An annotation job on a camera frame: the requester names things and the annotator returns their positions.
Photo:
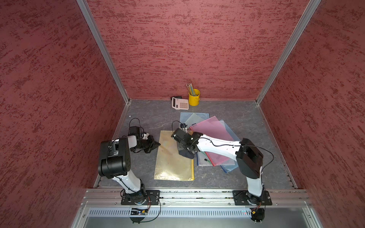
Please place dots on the coloured pencils bundle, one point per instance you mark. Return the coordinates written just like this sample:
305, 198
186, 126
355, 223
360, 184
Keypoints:
191, 89

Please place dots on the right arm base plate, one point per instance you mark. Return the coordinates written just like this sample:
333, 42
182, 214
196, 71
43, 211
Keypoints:
244, 198

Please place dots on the yellow pen cup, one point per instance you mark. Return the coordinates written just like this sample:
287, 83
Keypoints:
194, 98

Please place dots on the yellow mesh document bag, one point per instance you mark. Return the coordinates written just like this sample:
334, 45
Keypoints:
170, 165

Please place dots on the pink mesh document bag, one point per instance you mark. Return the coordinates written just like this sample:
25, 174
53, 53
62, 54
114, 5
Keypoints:
212, 127

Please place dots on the white mesh document bag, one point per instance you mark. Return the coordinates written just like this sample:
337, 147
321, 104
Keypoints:
204, 160

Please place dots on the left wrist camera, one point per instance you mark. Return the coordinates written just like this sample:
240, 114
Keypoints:
138, 132

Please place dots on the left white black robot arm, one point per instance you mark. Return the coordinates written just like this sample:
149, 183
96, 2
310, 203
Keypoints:
115, 162

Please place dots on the light blue document bag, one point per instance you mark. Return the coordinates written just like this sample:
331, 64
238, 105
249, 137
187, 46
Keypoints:
184, 116

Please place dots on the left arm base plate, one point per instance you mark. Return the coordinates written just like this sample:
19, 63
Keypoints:
149, 197

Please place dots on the aluminium front rail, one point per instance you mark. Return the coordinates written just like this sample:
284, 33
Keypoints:
183, 203

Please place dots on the pink desk calculator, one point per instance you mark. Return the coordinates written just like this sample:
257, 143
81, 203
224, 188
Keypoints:
179, 103

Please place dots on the right aluminium corner post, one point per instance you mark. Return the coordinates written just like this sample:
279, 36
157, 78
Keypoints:
297, 32

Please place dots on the aluminium corner post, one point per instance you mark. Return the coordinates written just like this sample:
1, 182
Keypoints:
297, 32
84, 7

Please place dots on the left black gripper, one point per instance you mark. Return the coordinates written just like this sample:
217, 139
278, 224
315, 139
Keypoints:
151, 142

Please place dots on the left aluminium corner post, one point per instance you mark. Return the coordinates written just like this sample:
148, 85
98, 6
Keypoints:
84, 7

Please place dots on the blue mesh document bag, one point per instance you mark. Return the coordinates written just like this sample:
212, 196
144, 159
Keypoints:
230, 165

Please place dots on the green mesh document bag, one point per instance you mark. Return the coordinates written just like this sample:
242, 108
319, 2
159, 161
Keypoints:
194, 119

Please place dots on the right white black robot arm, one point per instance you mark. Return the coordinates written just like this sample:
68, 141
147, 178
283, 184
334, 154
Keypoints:
246, 155

